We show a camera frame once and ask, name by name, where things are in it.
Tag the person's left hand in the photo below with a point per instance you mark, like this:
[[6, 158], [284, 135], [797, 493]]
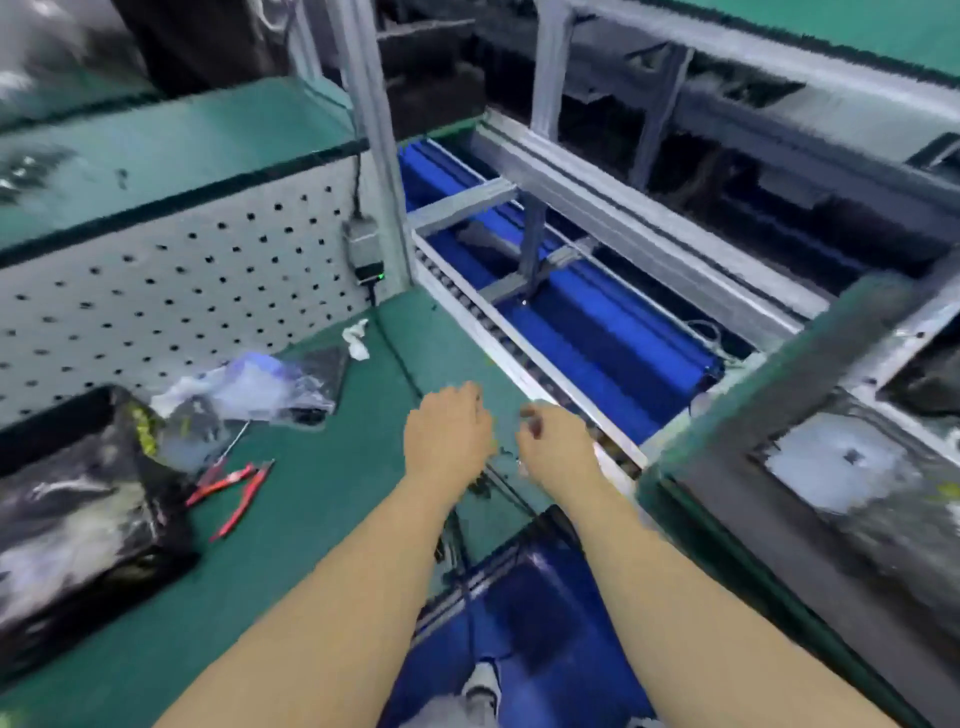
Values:
[[447, 435]]

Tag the person's right hand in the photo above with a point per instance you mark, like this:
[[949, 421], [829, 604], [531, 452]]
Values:
[[558, 447]]

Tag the person's right forearm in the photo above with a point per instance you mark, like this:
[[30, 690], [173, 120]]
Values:
[[705, 630]]

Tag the person's left forearm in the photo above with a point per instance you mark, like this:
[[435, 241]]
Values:
[[300, 615]]

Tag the person's right shoe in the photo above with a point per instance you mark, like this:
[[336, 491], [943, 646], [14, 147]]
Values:
[[480, 687]]

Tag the person's grey trousers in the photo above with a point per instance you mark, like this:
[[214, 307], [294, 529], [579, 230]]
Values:
[[450, 713]]

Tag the white crumpled cloth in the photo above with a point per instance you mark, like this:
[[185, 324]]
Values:
[[356, 339]]

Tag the clear bag of black screws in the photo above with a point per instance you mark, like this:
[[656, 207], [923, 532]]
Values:
[[308, 387]]

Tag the grey power adapter box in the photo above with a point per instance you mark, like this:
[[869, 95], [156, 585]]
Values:
[[362, 248]]

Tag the clear bag with blue parts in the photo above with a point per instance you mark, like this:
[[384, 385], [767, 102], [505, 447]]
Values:
[[225, 393]]

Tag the white pegboard panel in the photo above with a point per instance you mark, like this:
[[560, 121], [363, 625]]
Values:
[[180, 285]]

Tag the black cardboard box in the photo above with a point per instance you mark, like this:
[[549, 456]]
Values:
[[83, 525]]

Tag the green conveyor belt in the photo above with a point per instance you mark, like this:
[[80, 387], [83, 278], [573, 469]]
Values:
[[855, 23]]

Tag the grey roller conveyor rail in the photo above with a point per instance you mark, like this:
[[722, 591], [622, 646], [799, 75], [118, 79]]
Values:
[[510, 345]]

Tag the grey flat metal rail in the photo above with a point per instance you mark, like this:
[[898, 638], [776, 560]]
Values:
[[660, 240]]

